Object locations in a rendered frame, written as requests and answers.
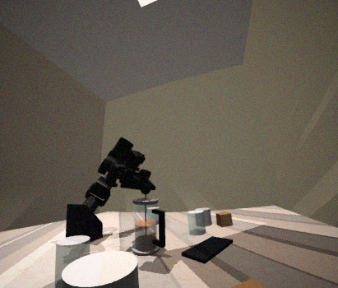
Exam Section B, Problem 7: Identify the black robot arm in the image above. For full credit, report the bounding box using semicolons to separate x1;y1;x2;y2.
82;137;145;212

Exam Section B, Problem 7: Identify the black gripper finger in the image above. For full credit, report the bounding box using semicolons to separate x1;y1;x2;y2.
120;169;149;191
140;172;155;190

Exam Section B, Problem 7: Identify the glass french press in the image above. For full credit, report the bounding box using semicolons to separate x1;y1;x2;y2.
132;184;165;256

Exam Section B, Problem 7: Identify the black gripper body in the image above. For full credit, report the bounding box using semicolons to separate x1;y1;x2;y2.
105;161;151;187

